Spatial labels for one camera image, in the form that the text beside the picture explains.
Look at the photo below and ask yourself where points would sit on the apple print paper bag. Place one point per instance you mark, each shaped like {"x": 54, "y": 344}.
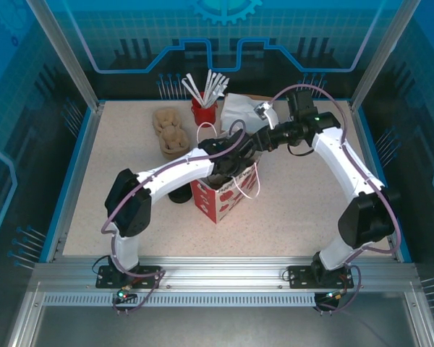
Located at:
{"x": 224, "y": 202}

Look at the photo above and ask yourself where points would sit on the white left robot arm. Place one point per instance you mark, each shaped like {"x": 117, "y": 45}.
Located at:
{"x": 181, "y": 173}

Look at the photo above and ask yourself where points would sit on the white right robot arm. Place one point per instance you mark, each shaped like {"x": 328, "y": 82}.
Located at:
{"x": 343, "y": 162}

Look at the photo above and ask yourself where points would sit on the white napkins in cardboard box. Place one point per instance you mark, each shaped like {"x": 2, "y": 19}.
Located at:
{"x": 269, "y": 98}

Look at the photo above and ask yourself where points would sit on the red plastic straw holder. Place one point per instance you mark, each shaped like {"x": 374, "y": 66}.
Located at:
{"x": 204, "y": 112}

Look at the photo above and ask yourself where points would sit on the paper wrapped straw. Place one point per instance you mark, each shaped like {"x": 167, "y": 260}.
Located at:
{"x": 222, "y": 87}
{"x": 210, "y": 88}
{"x": 207, "y": 86}
{"x": 214, "y": 88}
{"x": 218, "y": 89}
{"x": 195, "y": 87}
{"x": 192, "y": 93}

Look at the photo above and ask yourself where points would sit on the small LED circuit board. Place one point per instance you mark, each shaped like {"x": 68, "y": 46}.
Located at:
{"x": 332, "y": 296}
{"x": 123, "y": 295}

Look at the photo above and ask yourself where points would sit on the metal lower shelf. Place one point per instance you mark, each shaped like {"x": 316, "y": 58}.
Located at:
{"x": 217, "y": 329}

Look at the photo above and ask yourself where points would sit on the aluminium frame post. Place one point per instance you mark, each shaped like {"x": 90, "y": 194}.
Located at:
{"x": 374, "y": 54}
{"x": 70, "y": 54}

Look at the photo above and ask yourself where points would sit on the aluminium mounting rail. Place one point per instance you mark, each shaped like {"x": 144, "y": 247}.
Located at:
{"x": 224, "y": 274}

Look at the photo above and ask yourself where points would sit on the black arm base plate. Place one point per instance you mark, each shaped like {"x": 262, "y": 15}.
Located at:
{"x": 150, "y": 270}
{"x": 300, "y": 276}

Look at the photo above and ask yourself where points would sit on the aluminium table side rail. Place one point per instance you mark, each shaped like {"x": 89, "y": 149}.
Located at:
{"x": 82, "y": 173}

